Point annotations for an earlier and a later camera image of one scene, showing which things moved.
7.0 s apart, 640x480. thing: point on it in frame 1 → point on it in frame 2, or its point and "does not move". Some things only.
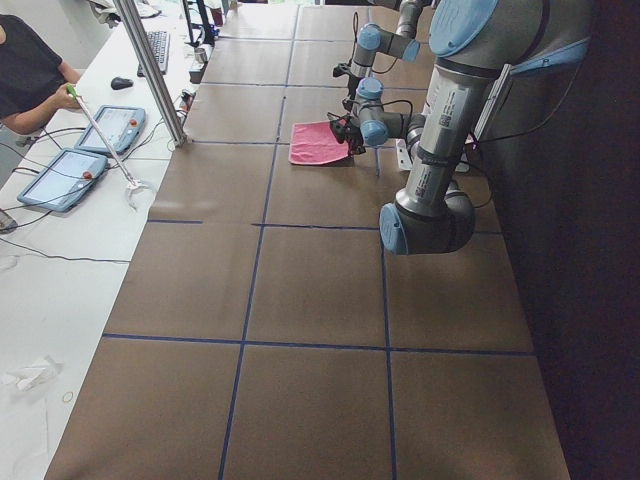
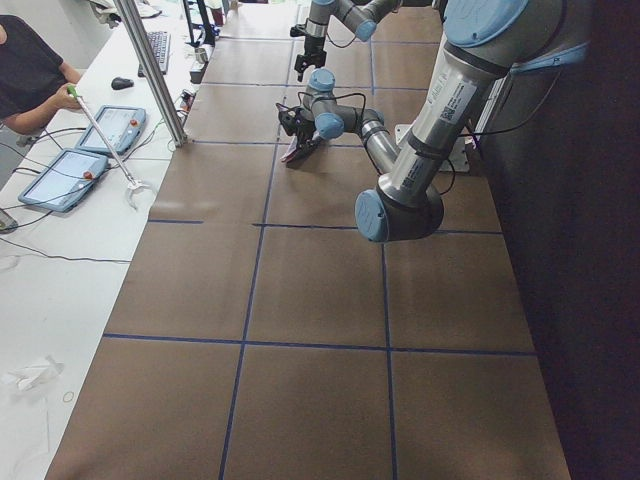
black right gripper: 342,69 → 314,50
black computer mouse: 121,83 does not move
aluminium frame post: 126,10 does not move
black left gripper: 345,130 → 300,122
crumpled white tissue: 32,375 does not move
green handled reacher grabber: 134,184 does not move
